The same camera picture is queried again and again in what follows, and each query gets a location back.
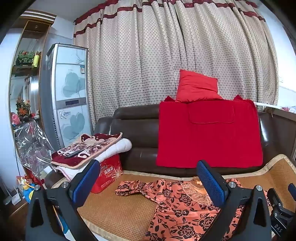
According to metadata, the black remote control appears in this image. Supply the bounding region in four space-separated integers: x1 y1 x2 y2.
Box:
64 149 85 159

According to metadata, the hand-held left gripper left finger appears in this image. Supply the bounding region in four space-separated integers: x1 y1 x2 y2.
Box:
25 159 101 241

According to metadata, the clear plastic wrap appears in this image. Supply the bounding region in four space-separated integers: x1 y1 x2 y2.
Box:
15 119 55 179

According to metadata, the green ornament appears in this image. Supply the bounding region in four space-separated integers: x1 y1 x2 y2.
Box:
17 50 35 65

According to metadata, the orange black floral garment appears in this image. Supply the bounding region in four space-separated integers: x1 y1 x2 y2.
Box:
115 177 271 241

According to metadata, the maroon floral folded blanket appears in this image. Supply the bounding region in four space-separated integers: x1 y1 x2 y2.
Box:
51 133 123 168

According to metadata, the artificial flower arrangement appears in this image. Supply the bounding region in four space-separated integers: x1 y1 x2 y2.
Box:
16 97 31 122

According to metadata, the red blanket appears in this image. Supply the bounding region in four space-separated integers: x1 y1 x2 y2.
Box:
156 95 264 168

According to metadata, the brown leather sofa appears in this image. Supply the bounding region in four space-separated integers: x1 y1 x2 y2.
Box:
44 103 296 186

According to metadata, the red pillow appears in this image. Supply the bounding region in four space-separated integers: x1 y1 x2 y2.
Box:
176 69 223 103

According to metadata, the woven bamboo sofa mat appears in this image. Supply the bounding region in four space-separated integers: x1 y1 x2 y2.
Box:
51 154 296 241

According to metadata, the standing air conditioner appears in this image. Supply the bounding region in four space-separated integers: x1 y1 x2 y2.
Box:
40 43 93 149

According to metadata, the blue plastic toy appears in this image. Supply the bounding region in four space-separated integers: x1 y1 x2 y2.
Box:
20 176 41 202

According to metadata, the white folded quilt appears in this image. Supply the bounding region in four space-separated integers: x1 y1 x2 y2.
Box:
54 138 132 181

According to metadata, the white router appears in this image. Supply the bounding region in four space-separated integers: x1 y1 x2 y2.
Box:
5 188 21 205

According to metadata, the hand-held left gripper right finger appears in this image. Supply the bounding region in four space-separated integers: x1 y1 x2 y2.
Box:
196 160 272 241

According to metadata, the beige dotted curtain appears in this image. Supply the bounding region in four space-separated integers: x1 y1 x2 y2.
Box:
73 0 279 130

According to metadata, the wooden display cabinet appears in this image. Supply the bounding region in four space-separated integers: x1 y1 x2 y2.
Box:
8 9 57 176

